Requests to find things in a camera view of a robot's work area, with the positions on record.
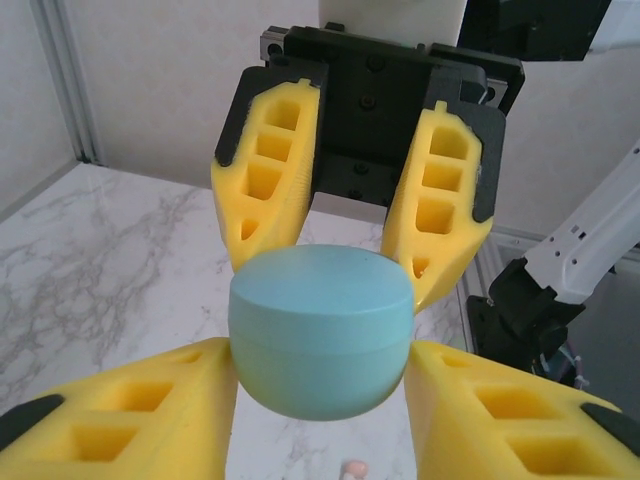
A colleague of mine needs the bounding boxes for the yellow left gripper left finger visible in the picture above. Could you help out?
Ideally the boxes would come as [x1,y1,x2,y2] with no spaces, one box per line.
[0,337,239,480]

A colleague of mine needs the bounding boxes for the peach pink wireless earbud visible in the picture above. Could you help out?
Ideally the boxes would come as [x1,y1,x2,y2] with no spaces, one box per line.
[339,459,370,480]

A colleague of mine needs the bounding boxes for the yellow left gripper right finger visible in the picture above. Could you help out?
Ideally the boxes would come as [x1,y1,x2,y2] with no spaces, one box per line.
[405,341,640,480]

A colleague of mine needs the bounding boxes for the aluminium frame post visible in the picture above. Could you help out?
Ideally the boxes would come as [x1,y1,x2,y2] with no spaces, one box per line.
[29,0,107,165]

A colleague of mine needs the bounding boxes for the teal earbud charging case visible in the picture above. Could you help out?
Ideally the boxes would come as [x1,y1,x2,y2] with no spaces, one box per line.
[228,243,416,420]

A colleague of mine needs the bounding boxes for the aluminium table edge rail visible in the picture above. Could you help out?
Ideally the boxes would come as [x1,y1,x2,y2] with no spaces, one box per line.
[492,225,549,249]

